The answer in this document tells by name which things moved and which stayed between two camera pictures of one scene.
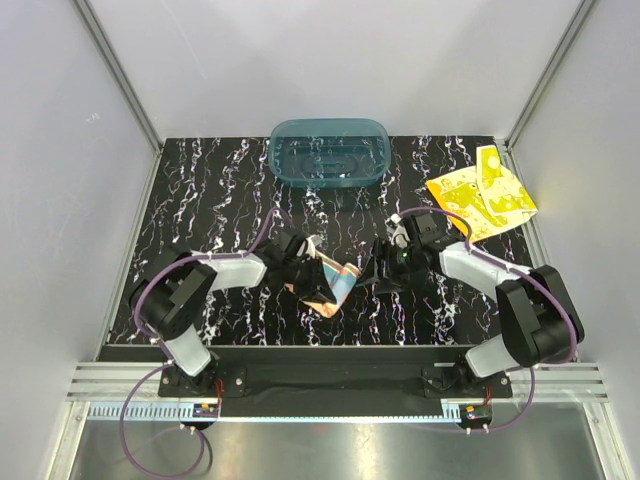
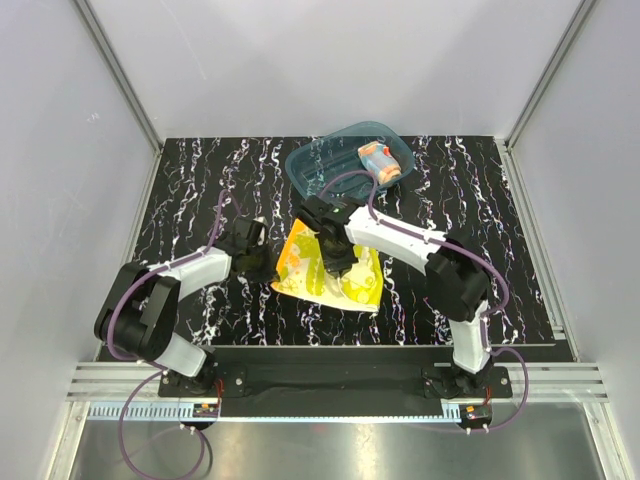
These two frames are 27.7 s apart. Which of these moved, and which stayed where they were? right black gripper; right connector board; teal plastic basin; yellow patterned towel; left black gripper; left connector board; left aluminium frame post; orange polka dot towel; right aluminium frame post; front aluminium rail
Moved: left black gripper; teal plastic basin; orange polka dot towel; yellow patterned towel; right black gripper
Stayed: right aluminium frame post; right connector board; left aluminium frame post; front aluminium rail; left connector board
